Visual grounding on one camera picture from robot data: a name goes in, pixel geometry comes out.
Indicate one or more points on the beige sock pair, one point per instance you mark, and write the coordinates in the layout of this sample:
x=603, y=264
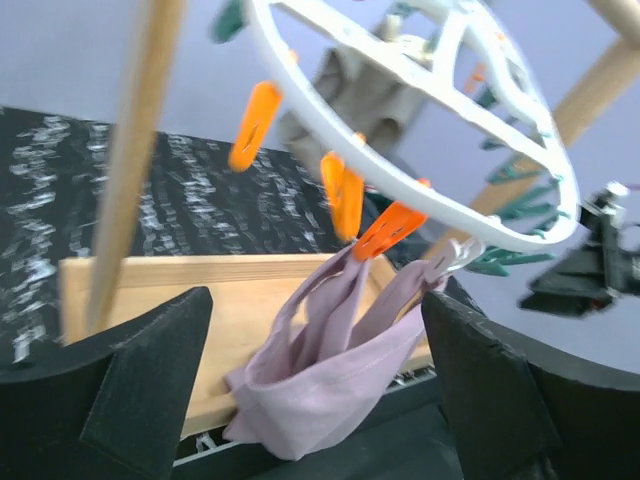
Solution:
x=366, y=98

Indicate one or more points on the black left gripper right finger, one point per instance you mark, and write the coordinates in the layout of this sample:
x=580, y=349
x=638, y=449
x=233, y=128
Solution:
x=521, y=409

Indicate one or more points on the orange clothespin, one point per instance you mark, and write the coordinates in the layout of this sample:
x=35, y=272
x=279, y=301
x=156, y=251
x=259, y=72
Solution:
x=392, y=226
x=344, y=190
x=260, y=112

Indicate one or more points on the teal clothespin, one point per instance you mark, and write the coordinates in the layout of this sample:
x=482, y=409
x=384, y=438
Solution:
x=494, y=261

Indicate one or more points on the white round clip hanger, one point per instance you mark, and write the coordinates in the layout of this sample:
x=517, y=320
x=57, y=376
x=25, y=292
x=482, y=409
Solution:
x=453, y=53

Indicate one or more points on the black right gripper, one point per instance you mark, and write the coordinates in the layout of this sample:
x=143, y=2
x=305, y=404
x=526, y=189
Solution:
x=594, y=275

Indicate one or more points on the pink sock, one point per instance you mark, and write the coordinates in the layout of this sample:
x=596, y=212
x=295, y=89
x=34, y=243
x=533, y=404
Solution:
x=322, y=369

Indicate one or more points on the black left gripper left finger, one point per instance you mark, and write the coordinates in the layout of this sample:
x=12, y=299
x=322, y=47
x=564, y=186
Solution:
x=111, y=406

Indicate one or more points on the wooden hanging rack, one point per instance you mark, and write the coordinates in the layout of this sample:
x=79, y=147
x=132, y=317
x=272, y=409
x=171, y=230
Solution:
x=134, y=136

